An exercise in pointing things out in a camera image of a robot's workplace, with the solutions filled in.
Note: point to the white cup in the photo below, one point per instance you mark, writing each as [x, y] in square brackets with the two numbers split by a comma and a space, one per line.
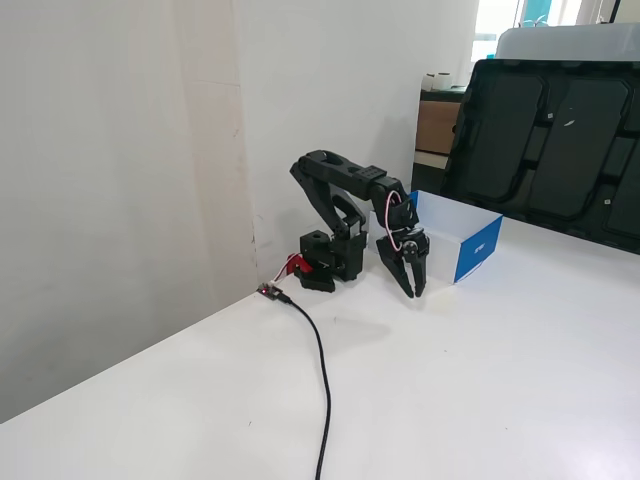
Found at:
[445, 81]
[430, 81]

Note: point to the blue and white cardboard box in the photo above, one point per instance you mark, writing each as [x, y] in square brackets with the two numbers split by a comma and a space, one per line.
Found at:
[475, 250]

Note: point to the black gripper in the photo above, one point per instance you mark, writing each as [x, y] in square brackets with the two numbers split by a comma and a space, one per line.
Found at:
[406, 248]

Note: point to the brown wooden cabinet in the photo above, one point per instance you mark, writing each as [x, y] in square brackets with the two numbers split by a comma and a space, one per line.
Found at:
[435, 130]

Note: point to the translucent plastic storage bin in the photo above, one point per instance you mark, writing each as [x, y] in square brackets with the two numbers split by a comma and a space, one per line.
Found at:
[565, 42]

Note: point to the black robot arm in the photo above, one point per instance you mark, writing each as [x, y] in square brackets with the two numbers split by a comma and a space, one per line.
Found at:
[340, 220]

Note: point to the small controller board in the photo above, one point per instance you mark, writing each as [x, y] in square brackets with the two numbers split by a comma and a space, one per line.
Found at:
[269, 290]

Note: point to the black plastic moulded tray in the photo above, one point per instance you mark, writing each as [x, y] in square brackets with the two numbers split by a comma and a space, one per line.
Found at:
[550, 145]

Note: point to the red table clamp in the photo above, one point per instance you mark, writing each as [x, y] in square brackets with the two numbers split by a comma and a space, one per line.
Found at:
[296, 263]

